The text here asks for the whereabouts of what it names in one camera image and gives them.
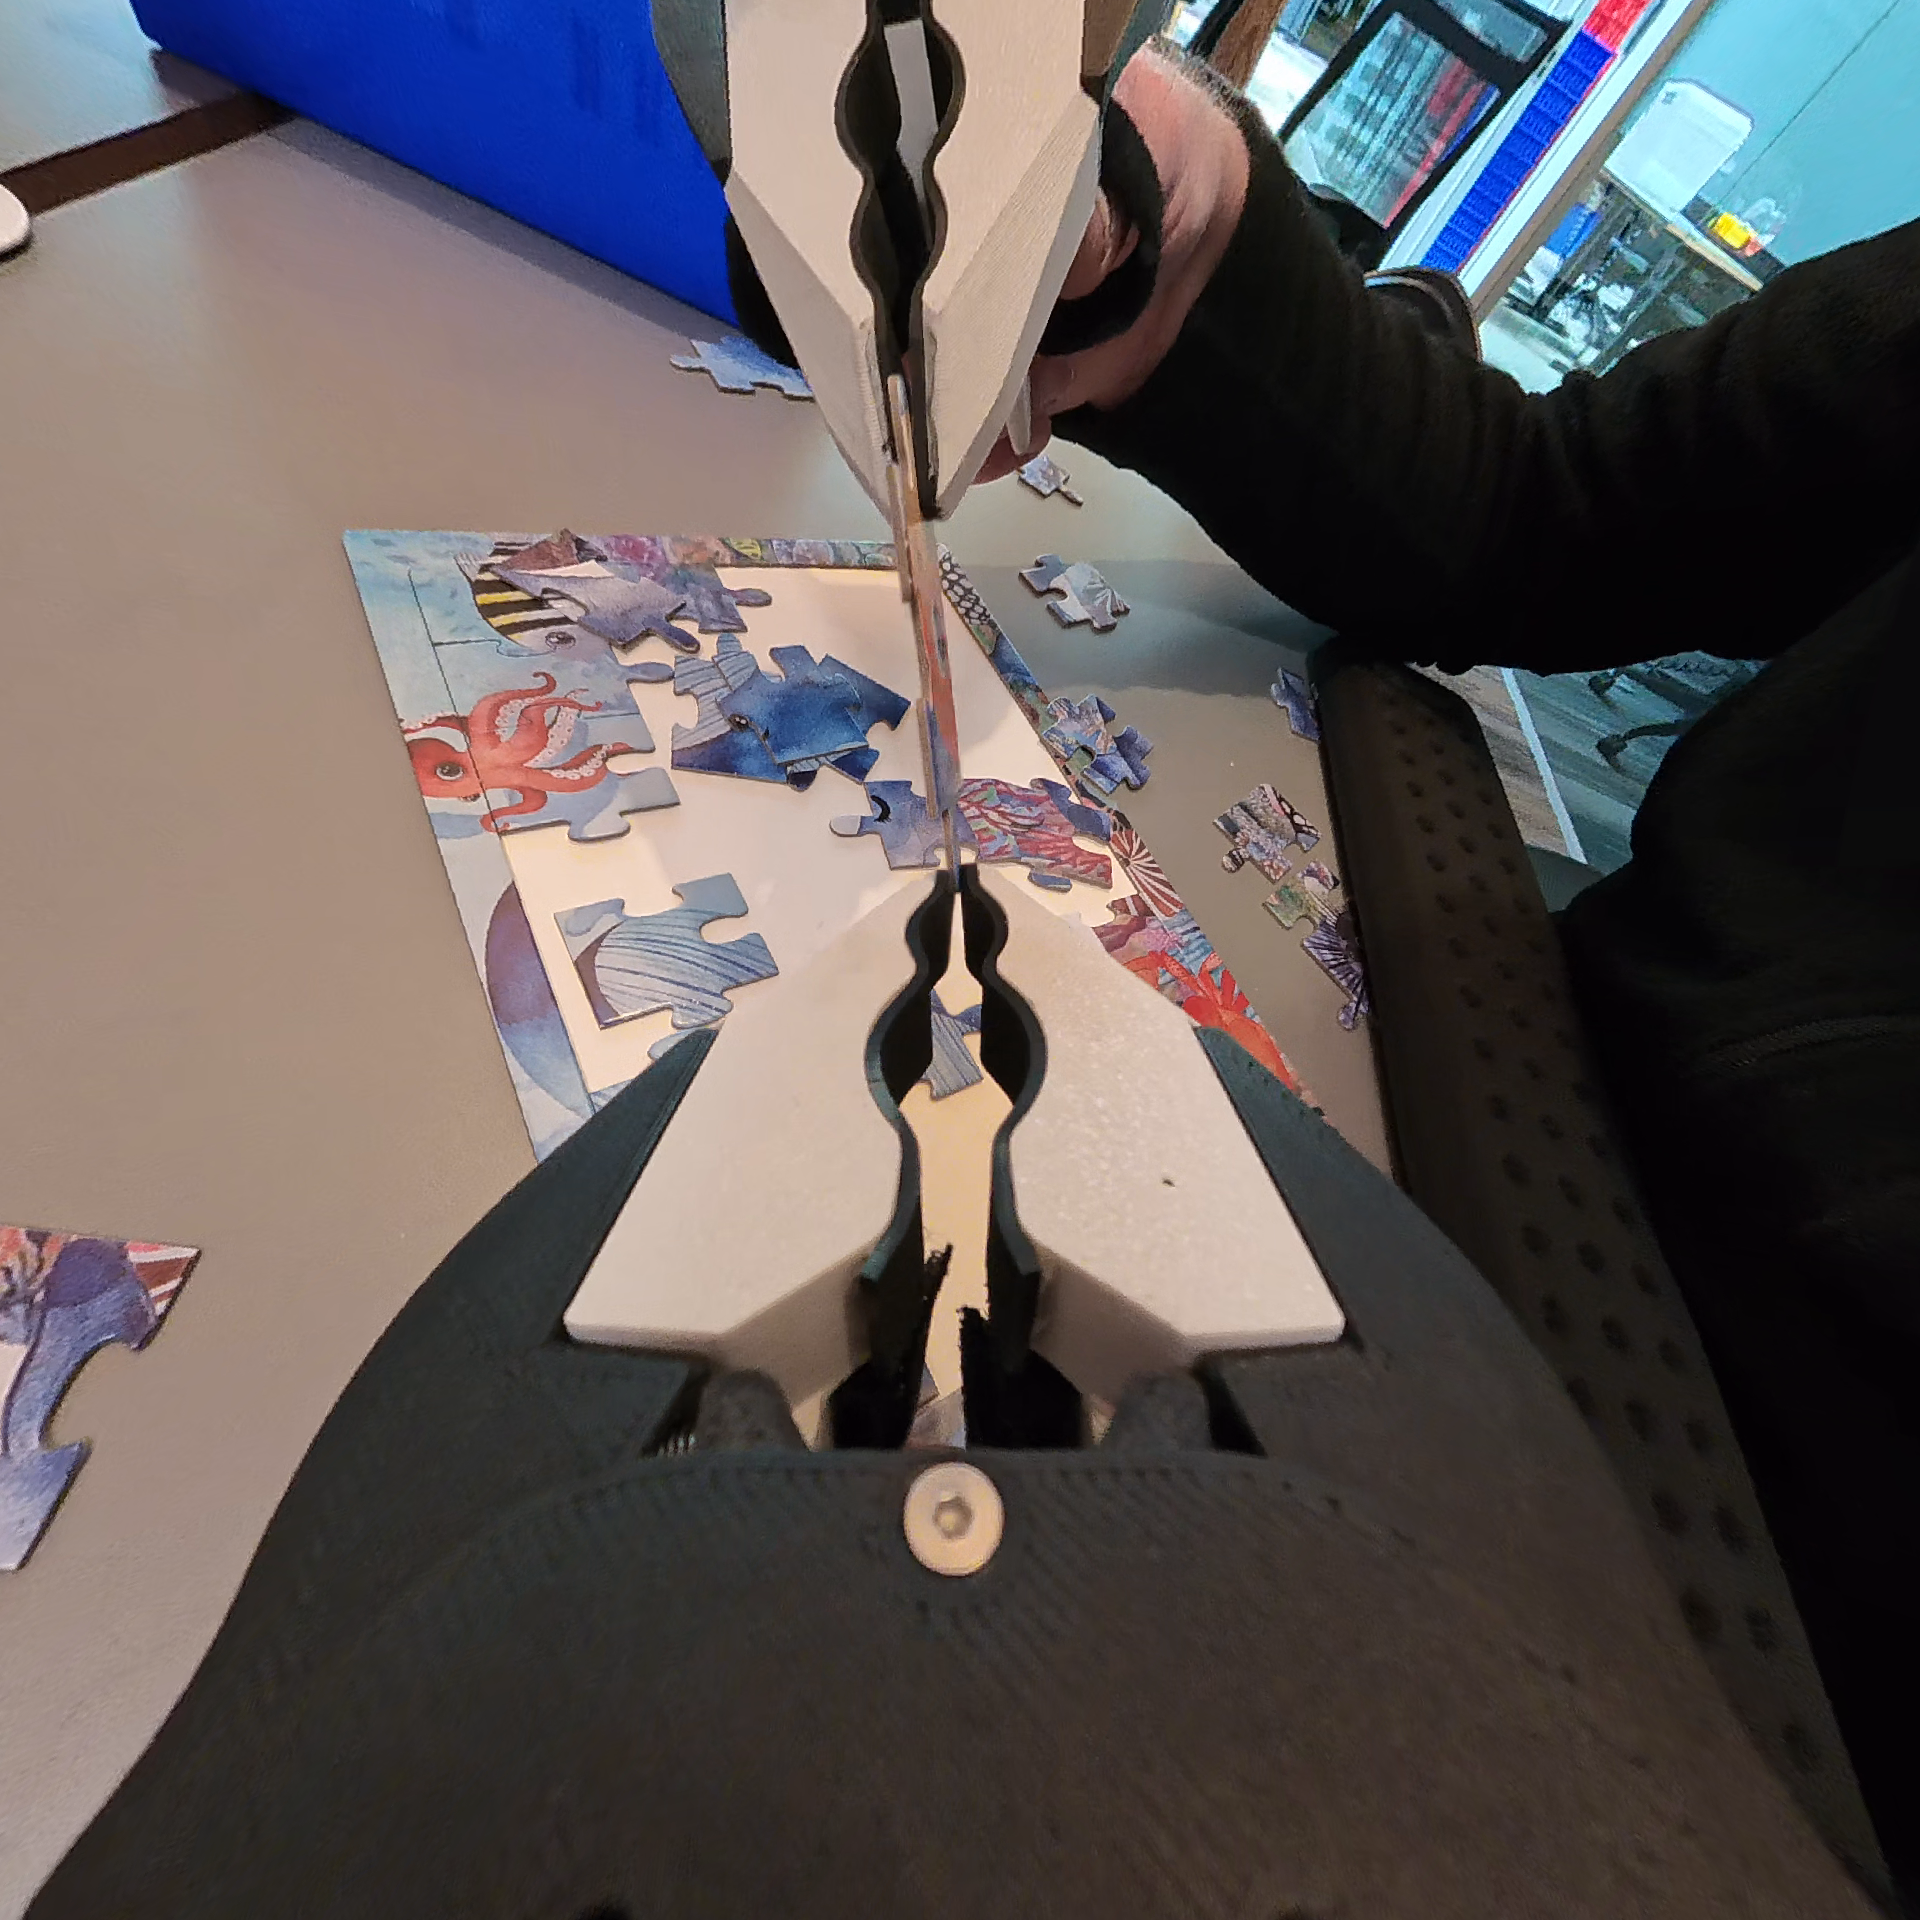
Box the orange pufferfish puzzle piece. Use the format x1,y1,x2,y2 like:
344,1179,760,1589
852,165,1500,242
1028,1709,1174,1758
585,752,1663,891
886,375,964,939

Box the person's right forearm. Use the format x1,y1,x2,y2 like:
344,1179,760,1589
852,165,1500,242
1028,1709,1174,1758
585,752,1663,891
1050,105,1920,675

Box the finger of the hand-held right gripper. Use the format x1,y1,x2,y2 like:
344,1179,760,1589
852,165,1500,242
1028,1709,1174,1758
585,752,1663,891
913,0,1106,520
722,0,905,520

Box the red coral navy puzzle piece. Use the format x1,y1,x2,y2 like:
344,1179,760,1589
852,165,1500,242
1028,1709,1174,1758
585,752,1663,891
960,777,1121,893

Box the group of assembled puzzle pieces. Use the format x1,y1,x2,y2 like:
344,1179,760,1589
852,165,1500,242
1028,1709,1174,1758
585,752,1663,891
406,533,1308,1104

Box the blue plastic storage bin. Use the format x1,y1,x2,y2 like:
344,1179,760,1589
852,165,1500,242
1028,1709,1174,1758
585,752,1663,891
128,0,740,327

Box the pile of loose puzzle pieces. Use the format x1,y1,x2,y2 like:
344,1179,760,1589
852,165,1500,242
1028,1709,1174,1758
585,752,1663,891
1043,667,1375,1038

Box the ocean print puzzle board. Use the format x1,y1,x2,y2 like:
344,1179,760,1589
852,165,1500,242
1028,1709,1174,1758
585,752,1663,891
344,527,1322,1163

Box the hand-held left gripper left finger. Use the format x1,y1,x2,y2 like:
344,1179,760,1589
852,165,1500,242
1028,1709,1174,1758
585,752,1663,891
564,865,963,1449

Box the few scattered puzzle pieces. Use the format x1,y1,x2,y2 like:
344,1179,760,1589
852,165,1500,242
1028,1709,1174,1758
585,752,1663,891
671,334,1135,633

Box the black perforated pad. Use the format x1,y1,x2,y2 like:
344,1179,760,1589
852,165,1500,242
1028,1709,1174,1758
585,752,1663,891
1312,645,1895,1920

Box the person's right hand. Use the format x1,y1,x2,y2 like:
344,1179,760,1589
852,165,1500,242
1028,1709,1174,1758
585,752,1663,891
1026,46,1260,453

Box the grey blue red-striped puzzle piece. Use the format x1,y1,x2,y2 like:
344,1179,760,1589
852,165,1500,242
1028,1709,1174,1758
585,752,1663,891
0,1227,202,1571

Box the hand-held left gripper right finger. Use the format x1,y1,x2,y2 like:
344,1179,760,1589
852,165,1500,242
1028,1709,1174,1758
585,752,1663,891
958,865,1350,1449

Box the blue whale eye puzzle piece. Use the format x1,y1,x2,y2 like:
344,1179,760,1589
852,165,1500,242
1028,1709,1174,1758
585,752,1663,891
720,645,913,787

